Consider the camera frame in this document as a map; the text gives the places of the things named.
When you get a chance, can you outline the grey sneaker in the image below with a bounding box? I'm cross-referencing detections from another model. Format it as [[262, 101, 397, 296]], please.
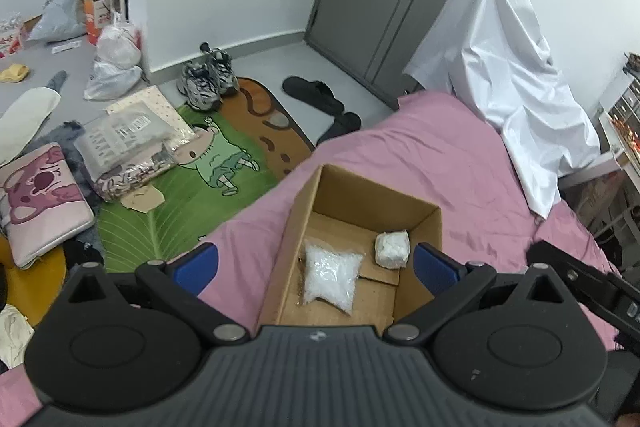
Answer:
[[177, 62, 222, 113], [200, 42, 240, 96]]

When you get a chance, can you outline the brown cardboard box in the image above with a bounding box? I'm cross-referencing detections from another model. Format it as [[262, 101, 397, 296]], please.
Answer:
[[258, 165, 442, 332]]

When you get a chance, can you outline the clear packaged fabric bundle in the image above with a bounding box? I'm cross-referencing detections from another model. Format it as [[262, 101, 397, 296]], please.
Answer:
[[74, 102, 195, 202]]

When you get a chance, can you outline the grey sneaker right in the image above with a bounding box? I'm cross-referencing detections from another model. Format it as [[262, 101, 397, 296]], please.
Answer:
[[200, 42, 240, 96]]

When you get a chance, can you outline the black slipper near bed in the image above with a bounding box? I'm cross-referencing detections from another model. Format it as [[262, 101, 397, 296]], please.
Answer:
[[317, 112, 362, 145]]

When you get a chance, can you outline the grey plastic mailer bag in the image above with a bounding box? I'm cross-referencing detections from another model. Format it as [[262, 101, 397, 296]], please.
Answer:
[[28, 0, 87, 42]]

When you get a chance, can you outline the clear bag of white filling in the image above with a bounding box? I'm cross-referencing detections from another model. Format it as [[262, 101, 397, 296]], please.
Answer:
[[302, 242, 363, 315]]

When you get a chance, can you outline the green cartoon floor rug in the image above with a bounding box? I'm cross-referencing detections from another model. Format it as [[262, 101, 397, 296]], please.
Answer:
[[96, 78, 314, 272]]

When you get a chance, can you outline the grey sneaker left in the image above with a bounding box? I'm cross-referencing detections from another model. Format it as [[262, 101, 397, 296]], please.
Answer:
[[177, 62, 222, 113]]

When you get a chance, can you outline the white draped cloth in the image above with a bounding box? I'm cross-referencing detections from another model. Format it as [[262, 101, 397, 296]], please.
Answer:
[[404, 0, 600, 218]]

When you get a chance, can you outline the white plastic bag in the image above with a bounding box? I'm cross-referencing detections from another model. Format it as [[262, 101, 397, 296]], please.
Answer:
[[84, 22, 142, 102]]

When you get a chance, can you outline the orange cardboard box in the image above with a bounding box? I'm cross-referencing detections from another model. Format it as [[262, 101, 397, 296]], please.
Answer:
[[84, 0, 112, 46]]

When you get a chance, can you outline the pink cartoon cushion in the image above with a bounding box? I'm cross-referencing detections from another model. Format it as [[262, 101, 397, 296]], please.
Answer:
[[1, 142, 96, 270]]

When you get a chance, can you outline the black slipper near door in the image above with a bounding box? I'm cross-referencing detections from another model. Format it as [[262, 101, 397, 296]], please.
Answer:
[[282, 76, 345, 117]]

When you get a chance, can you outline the white drawer shelf unit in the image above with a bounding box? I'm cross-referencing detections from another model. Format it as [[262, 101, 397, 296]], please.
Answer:
[[598, 52, 639, 191]]

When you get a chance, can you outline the cream insole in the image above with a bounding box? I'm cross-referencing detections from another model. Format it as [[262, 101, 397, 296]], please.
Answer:
[[0, 87, 61, 166]]

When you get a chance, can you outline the small white wrapped bundle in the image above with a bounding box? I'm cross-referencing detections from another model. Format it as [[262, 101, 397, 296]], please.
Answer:
[[374, 230, 411, 270]]

